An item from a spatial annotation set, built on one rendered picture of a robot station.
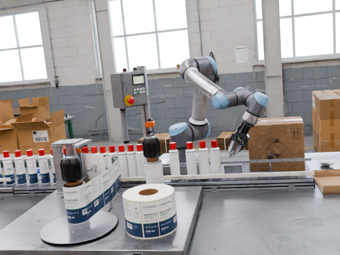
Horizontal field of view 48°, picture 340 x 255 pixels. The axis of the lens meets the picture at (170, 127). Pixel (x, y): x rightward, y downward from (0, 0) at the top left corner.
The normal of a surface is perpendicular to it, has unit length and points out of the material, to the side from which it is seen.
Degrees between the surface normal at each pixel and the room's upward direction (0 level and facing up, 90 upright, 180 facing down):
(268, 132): 90
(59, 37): 90
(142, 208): 90
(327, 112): 90
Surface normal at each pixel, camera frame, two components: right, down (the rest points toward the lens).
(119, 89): -0.71, 0.18
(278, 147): -0.25, 0.18
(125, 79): 0.70, 0.06
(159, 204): 0.46, 0.11
